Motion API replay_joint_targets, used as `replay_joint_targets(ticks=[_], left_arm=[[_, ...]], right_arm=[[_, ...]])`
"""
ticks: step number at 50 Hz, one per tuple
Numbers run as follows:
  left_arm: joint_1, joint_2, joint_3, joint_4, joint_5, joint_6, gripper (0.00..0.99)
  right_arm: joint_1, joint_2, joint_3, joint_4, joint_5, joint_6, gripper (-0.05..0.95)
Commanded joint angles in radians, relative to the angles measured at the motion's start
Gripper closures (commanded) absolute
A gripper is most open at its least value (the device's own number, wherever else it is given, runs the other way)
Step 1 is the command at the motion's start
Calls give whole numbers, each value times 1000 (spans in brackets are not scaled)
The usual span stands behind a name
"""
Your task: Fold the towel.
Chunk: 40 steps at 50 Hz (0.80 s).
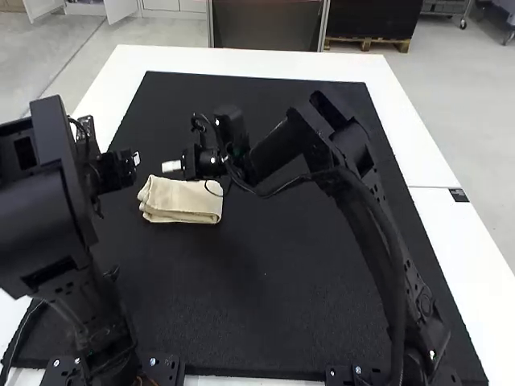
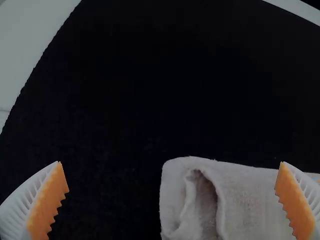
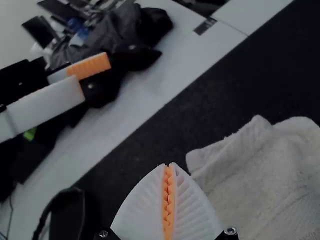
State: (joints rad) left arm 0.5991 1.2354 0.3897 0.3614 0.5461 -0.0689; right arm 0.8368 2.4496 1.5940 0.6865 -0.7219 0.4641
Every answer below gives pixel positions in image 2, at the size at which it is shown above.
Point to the pale towel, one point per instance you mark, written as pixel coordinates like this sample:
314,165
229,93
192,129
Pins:
240,200

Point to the black mat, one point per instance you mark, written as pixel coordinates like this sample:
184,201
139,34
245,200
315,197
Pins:
150,87

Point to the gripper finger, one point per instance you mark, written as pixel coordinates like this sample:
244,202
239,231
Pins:
295,200
42,205

